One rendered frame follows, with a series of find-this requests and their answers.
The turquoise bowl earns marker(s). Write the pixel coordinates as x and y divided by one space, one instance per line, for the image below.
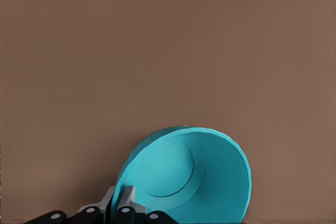
210 171

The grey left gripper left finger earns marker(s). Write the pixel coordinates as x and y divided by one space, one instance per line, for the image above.
101 207

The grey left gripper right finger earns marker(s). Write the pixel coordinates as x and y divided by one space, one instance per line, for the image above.
130 198

